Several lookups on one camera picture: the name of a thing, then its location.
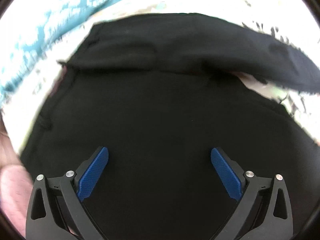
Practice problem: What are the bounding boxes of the black pants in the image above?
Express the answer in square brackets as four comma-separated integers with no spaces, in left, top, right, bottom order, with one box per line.
[21,14,319,239]

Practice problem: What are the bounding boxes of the pink dotted garment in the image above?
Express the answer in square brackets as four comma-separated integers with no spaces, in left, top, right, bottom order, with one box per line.
[1,121,33,237]

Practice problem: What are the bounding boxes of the teal patterned blanket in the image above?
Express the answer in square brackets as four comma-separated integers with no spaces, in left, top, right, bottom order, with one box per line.
[0,0,161,106]

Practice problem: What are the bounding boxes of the floral bed sheet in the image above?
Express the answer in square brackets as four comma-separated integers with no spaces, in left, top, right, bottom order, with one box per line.
[1,0,319,153]

